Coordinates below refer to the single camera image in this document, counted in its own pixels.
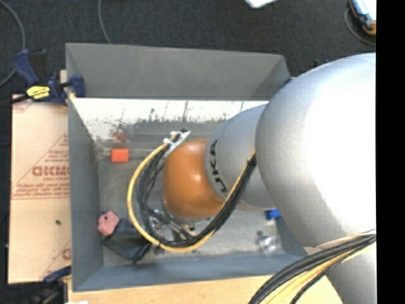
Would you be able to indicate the brown cardboard board, red print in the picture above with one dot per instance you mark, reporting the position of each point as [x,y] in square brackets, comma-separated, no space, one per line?
[38,220]

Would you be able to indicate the grey metal bin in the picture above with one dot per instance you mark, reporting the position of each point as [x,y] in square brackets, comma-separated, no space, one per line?
[171,74]

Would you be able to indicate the clear plastic bottle, blue cap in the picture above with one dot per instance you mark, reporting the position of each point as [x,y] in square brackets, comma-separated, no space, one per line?
[269,237]

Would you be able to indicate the orange square block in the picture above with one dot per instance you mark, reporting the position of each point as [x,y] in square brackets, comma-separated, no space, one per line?
[120,155]

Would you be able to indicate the dark grey cloth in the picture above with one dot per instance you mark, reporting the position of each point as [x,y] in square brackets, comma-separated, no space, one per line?
[126,244]

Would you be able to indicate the pink sponge block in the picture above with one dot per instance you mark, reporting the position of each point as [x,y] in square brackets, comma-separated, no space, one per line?
[107,223]

